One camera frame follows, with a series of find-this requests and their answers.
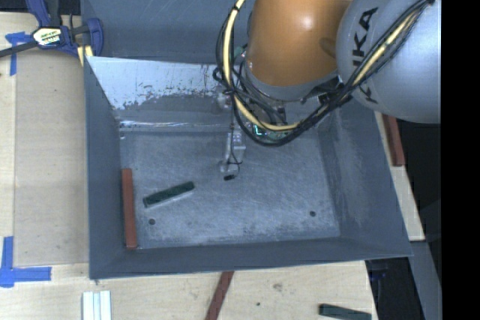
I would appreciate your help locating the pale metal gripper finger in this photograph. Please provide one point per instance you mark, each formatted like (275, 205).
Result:
(229, 151)
(240, 150)

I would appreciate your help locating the grey metal bin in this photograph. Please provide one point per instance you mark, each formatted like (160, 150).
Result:
(232, 213)

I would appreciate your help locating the dark green flat block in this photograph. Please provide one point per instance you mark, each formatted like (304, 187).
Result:
(343, 312)
(168, 194)

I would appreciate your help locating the red-brown flat block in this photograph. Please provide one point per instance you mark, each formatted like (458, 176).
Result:
(394, 142)
(128, 210)
(219, 296)

